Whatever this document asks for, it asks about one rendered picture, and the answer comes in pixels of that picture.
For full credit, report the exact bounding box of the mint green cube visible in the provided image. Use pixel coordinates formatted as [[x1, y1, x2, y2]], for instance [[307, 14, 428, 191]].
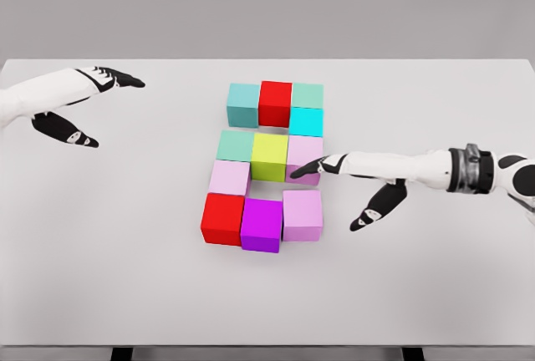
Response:
[[290, 82, 325, 110], [215, 129, 257, 164]]

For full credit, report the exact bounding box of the magenta cube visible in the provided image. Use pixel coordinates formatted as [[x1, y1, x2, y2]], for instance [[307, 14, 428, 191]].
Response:
[[239, 197, 285, 255]]

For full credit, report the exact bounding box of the red cube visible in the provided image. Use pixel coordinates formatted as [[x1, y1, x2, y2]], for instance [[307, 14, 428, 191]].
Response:
[[200, 192, 247, 248], [257, 80, 293, 130]]

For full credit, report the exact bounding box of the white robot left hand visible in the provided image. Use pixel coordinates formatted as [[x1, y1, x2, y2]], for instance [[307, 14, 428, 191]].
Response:
[[25, 66, 146, 149]]

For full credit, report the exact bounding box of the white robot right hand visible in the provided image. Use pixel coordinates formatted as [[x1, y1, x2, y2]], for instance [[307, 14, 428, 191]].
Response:
[[289, 150, 415, 232]]

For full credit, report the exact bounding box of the pink cube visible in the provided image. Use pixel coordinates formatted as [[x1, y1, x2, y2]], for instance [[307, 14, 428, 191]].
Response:
[[207, 159, 252, 198], [285, 135, 325, 187], [282, 189, 324, 243]]

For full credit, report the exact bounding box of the teal blue cube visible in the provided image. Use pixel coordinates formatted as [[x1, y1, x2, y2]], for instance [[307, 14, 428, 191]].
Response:
[[226, 82, 262, 129]]

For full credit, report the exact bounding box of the cyan cube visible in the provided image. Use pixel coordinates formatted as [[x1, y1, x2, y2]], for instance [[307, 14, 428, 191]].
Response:
[[288, 106, 325, 139]]

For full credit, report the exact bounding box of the yellow-green cube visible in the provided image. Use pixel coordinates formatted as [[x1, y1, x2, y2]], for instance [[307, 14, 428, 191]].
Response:
[[250, 132, 291, 183]]

